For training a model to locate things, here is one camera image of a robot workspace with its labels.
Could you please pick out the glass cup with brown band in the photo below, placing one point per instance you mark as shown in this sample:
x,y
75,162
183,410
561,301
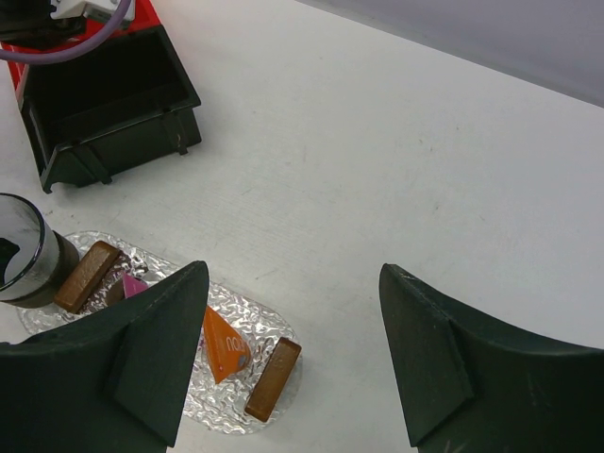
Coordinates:
x,y
35,259

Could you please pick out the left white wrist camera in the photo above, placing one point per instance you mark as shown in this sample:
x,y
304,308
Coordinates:
x,y
100,11

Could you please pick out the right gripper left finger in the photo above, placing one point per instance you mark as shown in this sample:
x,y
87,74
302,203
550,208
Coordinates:
x,y
30,406

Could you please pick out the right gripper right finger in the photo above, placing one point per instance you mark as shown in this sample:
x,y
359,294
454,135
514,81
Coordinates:
x,y
469,382

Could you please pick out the pink toothpaste tube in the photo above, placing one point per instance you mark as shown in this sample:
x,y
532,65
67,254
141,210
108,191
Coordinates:
x,y
132,285

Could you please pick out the clear textured oval tray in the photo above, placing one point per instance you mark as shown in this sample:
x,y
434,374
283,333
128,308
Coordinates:
x,y
219,407

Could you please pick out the clear holder with wooden ends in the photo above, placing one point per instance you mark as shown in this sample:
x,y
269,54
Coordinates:
x,y
137,356

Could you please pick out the black plastic bin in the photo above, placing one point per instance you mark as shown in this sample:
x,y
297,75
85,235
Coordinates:
x,y
124,104

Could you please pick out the orange toothpaste tube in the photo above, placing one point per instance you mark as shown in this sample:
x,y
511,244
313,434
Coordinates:
x,y
227,351

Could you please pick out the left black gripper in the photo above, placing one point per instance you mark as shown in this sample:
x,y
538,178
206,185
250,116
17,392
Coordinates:
x,y
28,23

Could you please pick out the red plastic bin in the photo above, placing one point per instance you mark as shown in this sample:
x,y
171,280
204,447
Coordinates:
x,y
145,17

